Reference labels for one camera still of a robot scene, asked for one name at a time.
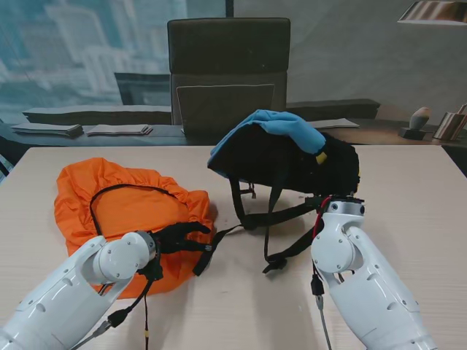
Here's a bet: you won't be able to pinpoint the copper lamp shade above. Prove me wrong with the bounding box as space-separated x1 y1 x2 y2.
396 0 467 26

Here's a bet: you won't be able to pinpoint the thin grey paper stack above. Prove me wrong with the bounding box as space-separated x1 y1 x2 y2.
86 123 154 138

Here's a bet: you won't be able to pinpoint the orange rain cover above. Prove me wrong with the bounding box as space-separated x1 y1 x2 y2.
53 157 216 299

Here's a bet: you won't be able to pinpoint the long grey slab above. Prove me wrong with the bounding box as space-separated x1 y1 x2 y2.
21 104 172 125

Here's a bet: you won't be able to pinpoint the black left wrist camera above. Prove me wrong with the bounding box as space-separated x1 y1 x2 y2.
140 251 164 282

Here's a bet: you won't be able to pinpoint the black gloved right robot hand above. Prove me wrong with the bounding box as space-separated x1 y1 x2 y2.
316 136 362 200

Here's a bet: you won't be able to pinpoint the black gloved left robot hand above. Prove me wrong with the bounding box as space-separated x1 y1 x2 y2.
155 221 215 256

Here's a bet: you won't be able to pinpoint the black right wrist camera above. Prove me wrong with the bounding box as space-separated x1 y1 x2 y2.
304 195 331 209

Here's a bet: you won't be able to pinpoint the black usb cable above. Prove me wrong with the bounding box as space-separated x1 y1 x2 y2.
71 276 156 350
309 262 333 350

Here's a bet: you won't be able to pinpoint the egg-shaped ornament on base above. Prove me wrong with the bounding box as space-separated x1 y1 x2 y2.
397 106 432 140

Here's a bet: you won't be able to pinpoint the white paper sheets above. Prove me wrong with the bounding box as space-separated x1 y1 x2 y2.
302 117 361 131

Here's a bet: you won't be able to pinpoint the black right USB cable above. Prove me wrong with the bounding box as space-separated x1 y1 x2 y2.
309 262 333 350

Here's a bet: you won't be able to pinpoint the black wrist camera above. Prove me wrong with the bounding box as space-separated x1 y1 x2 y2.
304 195 331 209
140 251 164 282

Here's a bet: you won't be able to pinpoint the blue yellow black backpack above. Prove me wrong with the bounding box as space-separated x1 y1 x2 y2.
193 109 362 276

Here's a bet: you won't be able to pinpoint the dark background desk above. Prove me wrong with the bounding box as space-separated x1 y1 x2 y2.
0 118 467 149

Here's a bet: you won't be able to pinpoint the thin red right wire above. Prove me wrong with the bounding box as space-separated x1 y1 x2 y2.
312 198 331 238

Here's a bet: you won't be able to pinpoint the thin red left wire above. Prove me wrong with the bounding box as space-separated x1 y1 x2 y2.
143 291 150 350

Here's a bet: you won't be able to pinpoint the row of tan books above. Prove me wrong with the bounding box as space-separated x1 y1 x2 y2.
433 104 467 142

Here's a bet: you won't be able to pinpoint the dark brown office chair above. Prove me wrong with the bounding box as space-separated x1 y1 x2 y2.
166 17 292 140

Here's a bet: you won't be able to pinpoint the thin red wire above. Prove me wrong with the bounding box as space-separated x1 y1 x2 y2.
143 291 150 350
312 198 331 238

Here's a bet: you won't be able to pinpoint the long dark slab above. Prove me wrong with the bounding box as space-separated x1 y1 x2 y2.
285 98 382 120

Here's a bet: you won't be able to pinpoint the thick grey paper stack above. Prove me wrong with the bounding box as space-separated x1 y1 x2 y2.
9 122 84 139

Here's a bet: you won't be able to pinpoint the black left USB cable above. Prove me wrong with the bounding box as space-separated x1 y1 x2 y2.
71 276 156 350

